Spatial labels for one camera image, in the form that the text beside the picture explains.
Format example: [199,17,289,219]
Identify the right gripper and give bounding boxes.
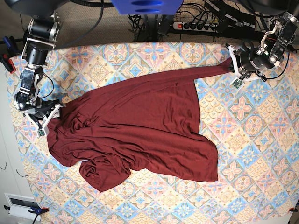
[23,99,65,137]

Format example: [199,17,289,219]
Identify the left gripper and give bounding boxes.
[226,44,266,89]

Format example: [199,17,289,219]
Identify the dark red t-shirt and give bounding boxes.
[47,59,231,192]

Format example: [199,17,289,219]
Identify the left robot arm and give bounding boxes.
[225,10,299,89]

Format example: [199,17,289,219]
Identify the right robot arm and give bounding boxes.
[14,13,65,137]

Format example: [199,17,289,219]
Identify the patterned colourful tablecloth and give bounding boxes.
[10,42,299,224]

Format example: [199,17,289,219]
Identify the clamp upper left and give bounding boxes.
[0,36,17,74]

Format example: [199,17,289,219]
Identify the orange clamp lower right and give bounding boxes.
[289,208,298,212]

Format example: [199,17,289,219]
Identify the white power strip red switch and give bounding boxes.
[172,22,218,33]

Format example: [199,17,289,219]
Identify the white wall socket box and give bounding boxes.
[4,193,39,221]

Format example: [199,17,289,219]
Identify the blue handled clamp lower left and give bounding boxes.
[3,205,49,224]

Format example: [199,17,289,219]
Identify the blue plastic mount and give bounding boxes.
[111,0,183,15]

